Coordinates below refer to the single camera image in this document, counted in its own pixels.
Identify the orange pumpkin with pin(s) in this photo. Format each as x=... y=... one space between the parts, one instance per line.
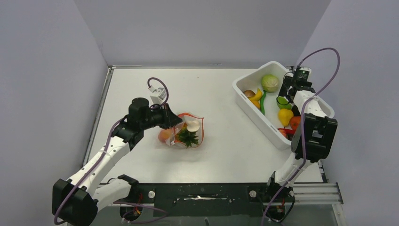
x=295 y=122

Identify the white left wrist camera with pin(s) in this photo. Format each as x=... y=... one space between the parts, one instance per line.
x=157 y=95

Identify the yellow pear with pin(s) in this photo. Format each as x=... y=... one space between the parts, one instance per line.
x=284 y=116

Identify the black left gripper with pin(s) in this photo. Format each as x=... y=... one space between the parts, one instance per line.
x=170 y=119

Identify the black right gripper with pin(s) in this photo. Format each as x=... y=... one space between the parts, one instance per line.
x=288 y=83

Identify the brown onion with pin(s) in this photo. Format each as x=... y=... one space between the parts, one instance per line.
x=249 y=93

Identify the toy pineapple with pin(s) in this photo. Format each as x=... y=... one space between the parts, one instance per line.
x=188 y=139

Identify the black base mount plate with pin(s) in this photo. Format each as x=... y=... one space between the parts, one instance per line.
x=207 y=200

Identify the toy peach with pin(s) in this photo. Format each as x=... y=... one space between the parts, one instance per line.
x=164 y=135

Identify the white garlic bulb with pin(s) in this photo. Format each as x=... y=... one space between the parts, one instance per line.
x=193 y=126

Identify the white plastic bin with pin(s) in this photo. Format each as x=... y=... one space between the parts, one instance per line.
x=268 y=123

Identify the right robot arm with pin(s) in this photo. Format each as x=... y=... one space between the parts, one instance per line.
x=315 y=133

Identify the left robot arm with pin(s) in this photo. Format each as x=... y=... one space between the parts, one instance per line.
x=78 y=199

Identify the orange fruit piece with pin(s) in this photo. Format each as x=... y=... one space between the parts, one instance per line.
x=256 y=104

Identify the pale green cabbage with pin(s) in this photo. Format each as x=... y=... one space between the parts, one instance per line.
x=270 y=83

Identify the yellow banana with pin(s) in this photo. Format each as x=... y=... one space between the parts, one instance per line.
x=257 y=96

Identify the clear zip bag orange zipper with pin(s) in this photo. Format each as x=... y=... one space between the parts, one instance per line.
x=171 y=142

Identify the green bean pod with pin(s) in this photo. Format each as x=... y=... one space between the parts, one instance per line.
x=261 y=102

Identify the dark avocado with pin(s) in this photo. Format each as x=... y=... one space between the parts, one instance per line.
x=295 y=111

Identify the light green pepper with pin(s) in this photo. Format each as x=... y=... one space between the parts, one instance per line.
x=283 y=103

